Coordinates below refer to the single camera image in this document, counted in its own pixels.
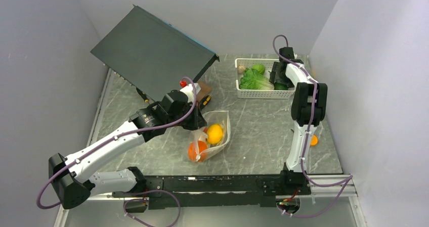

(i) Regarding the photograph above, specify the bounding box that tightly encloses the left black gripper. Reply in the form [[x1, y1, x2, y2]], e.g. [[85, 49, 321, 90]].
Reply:
[[167, 100, 207, 131]]

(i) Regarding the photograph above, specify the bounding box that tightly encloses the dark green avocado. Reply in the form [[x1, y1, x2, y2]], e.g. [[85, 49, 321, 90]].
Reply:
[[274, 82, 289, 90]]

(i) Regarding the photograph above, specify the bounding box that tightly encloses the white plastic basket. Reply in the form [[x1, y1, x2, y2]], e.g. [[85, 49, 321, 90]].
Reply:
[[234, 58, 295, 100]]

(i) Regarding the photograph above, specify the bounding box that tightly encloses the green lime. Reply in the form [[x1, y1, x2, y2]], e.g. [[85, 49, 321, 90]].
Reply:
[[251, 64, 266, 75]]

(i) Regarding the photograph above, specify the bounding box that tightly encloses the small brown mushroom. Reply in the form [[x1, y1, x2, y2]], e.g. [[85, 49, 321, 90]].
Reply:
[[237, 65, 247, 74]]

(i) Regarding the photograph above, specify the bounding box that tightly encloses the yellow lemon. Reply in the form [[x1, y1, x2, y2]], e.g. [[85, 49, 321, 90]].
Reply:
[[207, 124, 223, 145]]

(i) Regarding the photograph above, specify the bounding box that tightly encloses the orange tangerine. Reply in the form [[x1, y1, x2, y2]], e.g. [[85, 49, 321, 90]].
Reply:
[[188, 141, 208, 162]]

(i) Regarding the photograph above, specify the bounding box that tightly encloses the clear zip top bag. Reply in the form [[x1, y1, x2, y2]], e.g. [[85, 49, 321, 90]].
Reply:
[[187, 111, 231, 163]]

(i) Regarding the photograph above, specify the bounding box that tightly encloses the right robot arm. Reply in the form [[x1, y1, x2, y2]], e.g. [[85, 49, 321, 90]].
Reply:
[[274, 47, 328, 194]]

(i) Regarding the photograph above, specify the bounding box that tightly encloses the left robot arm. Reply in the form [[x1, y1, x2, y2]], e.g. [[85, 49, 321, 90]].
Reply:
[[49, 85, 207, 209]]

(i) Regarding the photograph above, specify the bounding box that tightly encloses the green lettuce head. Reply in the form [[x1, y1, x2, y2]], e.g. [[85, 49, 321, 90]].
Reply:
[[239, 68, 274, 90]]

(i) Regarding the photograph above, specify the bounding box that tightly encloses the yellow black screwdriver right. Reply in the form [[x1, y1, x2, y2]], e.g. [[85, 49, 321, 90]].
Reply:
[[199, 95, 211, 109]]

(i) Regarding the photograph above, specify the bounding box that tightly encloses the yellow black screwdriver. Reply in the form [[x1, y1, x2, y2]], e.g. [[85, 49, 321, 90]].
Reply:
[[199, 95, 211, 109], [136, 88, 150, 103]]

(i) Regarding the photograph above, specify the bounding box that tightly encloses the brown wooden board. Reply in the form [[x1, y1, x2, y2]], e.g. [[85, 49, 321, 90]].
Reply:
[[196, 80, 212, 104]]

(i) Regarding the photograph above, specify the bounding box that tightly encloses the yellow black screwdriver left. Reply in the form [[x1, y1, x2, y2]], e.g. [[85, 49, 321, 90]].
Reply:
[[136, 88, 150, 103]]

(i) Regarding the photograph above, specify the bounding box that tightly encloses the dark grey server chassis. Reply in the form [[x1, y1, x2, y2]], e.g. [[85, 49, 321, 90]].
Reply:
[[91, 6, 219, 101]]

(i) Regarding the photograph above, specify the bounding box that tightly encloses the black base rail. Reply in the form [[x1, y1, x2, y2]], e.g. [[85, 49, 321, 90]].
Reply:
[[112, 174, 353, 210]]

